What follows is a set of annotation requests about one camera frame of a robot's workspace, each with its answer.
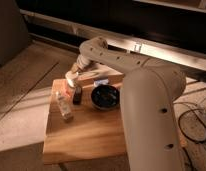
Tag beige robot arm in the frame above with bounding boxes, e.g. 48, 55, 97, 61
73, 37, 186, 171

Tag dark ceramic bowl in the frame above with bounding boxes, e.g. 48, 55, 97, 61
91, 85, 120, 110

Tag orange carrot toy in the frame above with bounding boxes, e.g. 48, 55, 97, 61
63, 82, 72, 97

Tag black rectangular block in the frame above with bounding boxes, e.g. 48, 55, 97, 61
73, 86, 82, 105

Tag clear plastic bottle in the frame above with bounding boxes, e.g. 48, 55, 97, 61
56, 91, 73, 122

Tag wooden board table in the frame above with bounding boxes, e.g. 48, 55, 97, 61
42, 78, 126, 164

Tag grey chair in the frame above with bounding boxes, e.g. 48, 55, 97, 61
0, 0, 31, 65

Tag metal rail frame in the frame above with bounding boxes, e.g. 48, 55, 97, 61
20, 10, 206, 71

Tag black cables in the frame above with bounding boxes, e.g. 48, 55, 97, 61
174, 96, 206, 171

